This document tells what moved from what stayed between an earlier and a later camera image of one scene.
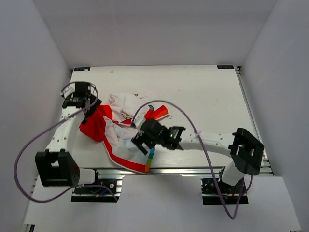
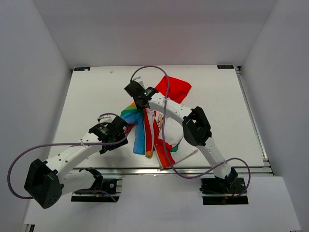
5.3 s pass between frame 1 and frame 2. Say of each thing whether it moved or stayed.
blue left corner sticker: stayed
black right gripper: moved
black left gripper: moved
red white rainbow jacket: moved
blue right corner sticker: stayed
